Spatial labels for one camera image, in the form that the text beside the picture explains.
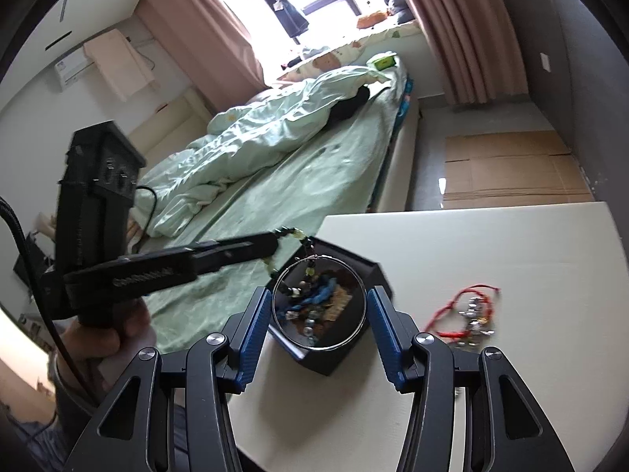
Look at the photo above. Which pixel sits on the grey cloth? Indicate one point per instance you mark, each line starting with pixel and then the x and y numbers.
pixel 307 54

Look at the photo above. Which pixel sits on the green bed sheet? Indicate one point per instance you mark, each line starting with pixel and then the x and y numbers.
pixel 314 182

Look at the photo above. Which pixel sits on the white wall socket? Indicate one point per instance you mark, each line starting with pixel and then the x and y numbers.
pixel 545 61

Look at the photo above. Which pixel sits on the window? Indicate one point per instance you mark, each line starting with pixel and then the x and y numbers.
pixel 324 19

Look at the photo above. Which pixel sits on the white air conditioner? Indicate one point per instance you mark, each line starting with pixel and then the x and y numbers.
pixel 73 71

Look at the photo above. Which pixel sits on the orange plush toy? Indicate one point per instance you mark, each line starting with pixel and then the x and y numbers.
pixel 371 19

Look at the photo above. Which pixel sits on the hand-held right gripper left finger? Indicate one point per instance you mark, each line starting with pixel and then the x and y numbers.
pixel 255 339

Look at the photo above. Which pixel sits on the dark cushion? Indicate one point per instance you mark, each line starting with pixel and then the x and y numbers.
pixel 403 10

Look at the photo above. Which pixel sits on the black box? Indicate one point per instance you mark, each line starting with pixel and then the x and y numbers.
pixel 324 361

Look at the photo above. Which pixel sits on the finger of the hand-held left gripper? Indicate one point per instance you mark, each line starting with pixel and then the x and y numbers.
pixel 231 253

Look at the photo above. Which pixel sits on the person's left hand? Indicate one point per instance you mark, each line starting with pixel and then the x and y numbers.
pixel 98 344

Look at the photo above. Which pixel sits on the small green box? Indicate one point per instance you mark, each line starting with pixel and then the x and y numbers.
pixel 384 62

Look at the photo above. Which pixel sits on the person's left forearm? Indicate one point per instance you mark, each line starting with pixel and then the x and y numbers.
pixel 73 398

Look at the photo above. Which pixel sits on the black garment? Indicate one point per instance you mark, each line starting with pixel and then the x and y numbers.
pixel 349 105

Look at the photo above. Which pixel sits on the cardboard sheet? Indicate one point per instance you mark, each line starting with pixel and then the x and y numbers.
pixel 516 172

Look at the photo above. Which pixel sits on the bear print window cushion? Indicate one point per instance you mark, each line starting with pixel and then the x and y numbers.
pixel 334 59

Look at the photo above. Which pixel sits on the pink curtain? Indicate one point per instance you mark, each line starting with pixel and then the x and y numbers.
pixel 467 34
pixel 206 14

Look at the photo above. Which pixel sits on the beige headboard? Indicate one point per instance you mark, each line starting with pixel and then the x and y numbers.
pixel 172 118

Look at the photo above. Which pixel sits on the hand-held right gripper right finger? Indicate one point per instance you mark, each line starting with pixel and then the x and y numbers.
pixel 386 339

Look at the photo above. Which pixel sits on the thin silver hoop bangle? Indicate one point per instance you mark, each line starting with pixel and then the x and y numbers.
pixel 364 314

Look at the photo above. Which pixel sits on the pale green duvet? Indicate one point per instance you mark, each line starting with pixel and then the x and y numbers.
pixel 245 147

